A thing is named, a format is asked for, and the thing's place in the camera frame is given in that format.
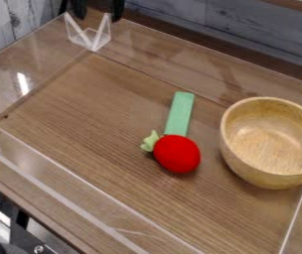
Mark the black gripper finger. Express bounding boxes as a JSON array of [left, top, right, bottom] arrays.
[[71, 0, 87, 19], [111, 0, 126, 22]]

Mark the red plush strawberry toy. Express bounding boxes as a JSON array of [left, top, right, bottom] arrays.
[[141, 130, 202, 174]]

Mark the black metal table frame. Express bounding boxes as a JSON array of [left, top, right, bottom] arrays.
[[11, 207, 74, 254]]

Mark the clear acrylic corner bracket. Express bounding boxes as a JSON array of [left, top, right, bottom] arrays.
[[64, 13, 111, 52]]

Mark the green rectangular block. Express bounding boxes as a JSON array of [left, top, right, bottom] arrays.
[[165, 92, 196, 136]]

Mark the wooden bowl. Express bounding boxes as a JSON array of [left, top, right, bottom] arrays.
[[221, 96, 302, 190]]

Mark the clear acrylic tray wall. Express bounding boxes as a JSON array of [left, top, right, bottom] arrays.
[[0, 127, 204, 254]]

